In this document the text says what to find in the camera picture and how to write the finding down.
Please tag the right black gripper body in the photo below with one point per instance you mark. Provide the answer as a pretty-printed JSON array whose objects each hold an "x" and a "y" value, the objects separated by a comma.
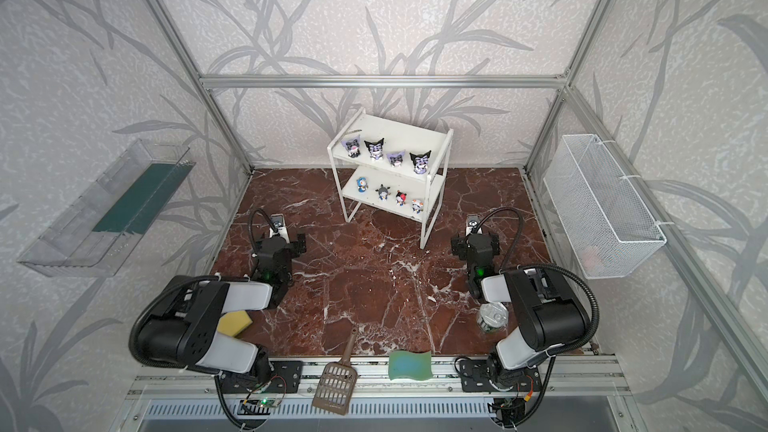
[{"x": 477, "y": 243}]

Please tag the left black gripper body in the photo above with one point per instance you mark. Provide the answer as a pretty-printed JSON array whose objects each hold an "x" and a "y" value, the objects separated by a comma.
[{"x": 279, "y": 242}]

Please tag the white hooded Doraemon figure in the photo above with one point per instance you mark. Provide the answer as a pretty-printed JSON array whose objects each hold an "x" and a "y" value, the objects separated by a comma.
[{"x": 417, "y": 206}]

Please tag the red hat Doraemon figure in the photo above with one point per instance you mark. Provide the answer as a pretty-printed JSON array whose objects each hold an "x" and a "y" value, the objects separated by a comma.
[{"x": 401, "y": 198}]

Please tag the purple bat Kuromi figure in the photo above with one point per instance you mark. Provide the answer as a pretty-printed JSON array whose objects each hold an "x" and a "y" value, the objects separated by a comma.
[{"x": 420, "y": 162}]

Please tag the small grey bunny figure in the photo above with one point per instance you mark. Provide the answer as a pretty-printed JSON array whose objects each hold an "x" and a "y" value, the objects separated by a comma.
[{"x": 383, "y": 192}]

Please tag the purple striped Kuromi figure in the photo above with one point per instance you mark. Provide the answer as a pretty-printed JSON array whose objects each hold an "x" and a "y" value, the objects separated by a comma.
[{"x": 396, "y": 159}]

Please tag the purple dress Kuromi figure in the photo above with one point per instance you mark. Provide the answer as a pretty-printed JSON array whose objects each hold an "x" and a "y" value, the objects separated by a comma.
[{"x": 352, "y": 146}]

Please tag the black Kuromi figure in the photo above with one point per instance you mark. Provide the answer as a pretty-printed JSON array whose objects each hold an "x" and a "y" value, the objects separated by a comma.
[{"x": 375, "y": 149}]

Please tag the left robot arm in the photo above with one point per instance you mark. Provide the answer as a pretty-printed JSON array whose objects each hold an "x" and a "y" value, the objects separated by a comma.
[{"x": 179, "y": 328}]

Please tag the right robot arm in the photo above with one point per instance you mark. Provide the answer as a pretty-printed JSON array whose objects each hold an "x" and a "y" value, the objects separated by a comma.
[{"x": 554, "y": 311}]

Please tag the white two-tier metal shelf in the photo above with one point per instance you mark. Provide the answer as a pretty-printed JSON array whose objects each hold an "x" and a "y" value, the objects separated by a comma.
[{"x": 398, "y": 137}]

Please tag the silver tin can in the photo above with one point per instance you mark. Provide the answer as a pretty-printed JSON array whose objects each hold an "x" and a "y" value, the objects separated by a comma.
[{"x": 492, "y": 317}]

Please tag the yellow green sponge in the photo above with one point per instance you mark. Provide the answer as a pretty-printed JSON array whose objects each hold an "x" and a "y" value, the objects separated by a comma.
[{"x": 234, "y": 323}]

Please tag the green wavy sponge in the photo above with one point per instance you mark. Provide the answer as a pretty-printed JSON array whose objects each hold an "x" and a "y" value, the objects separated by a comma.
[{"x": 410, "y": 365}]

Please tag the brown plastic litter scoop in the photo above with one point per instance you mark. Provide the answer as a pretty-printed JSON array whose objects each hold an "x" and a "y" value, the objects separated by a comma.
[{"x": 336, "y": 384}]

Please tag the small circuit board with LED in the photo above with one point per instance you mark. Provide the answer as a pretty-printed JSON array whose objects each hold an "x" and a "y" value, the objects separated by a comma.
[{"x": 260, "y": 405}]

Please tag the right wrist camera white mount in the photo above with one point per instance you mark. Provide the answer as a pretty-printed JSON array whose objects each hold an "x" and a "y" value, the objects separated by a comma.
[{"x": 473, "y": 224}]

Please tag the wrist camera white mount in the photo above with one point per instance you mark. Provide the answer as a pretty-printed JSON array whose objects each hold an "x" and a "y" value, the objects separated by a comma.
[
  {"x": 473, "y": 224},
  {"x": 279, "y": 227}
]

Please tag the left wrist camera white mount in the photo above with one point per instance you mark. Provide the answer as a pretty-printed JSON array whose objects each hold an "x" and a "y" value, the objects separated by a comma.
[{"x": 279, "y": 227}]

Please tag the white wire mesh basket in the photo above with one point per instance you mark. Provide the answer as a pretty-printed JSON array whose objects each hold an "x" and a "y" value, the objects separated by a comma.
[{"x": 609, "y": 227}]

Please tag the clear plastic wall tray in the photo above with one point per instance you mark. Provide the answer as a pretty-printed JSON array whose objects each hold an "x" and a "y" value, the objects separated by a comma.
[{"x": 95, "y": 235}]

